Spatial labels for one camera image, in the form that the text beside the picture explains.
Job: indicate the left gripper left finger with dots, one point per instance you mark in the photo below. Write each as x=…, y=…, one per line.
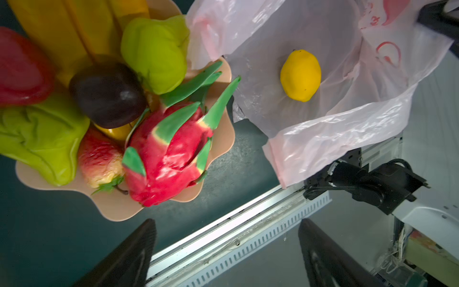
x=128, y=264

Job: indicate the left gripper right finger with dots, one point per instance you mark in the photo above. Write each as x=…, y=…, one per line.
x=327, y=264

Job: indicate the red yellow strawberry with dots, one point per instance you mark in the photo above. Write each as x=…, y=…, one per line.
x=100, y=162

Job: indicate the yellow lemon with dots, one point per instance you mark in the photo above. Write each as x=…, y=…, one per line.
x=301, y=76

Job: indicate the pink plastic bag peach print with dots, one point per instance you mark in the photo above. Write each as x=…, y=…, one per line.
x=372, y=55

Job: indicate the red apple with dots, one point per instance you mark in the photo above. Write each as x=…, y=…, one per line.
x=27, y=76

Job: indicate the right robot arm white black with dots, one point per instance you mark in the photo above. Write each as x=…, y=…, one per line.
x=431, y=140

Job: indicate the pink dragon fruit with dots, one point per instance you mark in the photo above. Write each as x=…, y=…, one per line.
x=168, y=151

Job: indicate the green starfruit left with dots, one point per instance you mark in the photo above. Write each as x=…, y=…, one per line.
x=45, y=136

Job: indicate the dark purple plum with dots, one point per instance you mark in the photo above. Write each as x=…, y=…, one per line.
x=109, y=94

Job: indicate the yellow banana bunch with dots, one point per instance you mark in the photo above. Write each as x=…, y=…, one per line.
x=77, y=34

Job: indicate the white slotted cable duct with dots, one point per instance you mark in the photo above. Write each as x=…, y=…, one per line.
x=245, y=244

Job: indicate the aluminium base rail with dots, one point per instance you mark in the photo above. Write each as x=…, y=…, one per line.
x=243, y=191

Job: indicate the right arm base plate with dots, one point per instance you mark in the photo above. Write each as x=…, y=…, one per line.
x=385, y=187

